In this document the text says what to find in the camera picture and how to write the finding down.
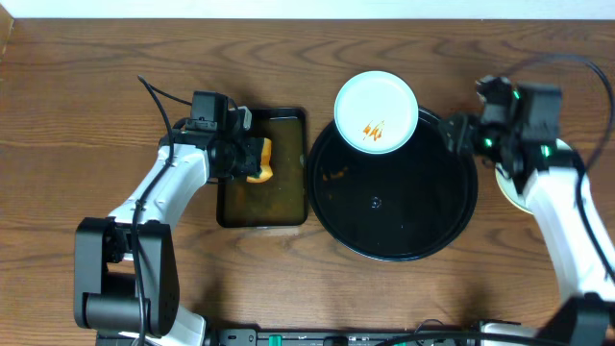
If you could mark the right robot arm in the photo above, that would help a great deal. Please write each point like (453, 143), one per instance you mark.
(583, 256)

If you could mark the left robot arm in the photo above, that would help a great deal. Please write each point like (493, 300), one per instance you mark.
(126, 282)

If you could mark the black rectangular water tray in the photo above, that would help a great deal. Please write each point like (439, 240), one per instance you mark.
(282, 200)

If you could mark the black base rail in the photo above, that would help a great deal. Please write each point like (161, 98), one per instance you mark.
(254, 337)

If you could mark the round black serving tray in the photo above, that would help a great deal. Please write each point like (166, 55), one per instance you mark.
(401, 206)

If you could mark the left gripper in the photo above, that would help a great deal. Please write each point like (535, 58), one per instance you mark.
(253, 158)

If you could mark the light blue plate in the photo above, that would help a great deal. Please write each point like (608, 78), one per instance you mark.
(376, 112)
(509, 192)

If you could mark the yellow green scrub sponge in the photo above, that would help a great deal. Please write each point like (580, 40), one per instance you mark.
(265, 171)

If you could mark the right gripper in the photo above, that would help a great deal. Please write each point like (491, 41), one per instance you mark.
(461, 133)

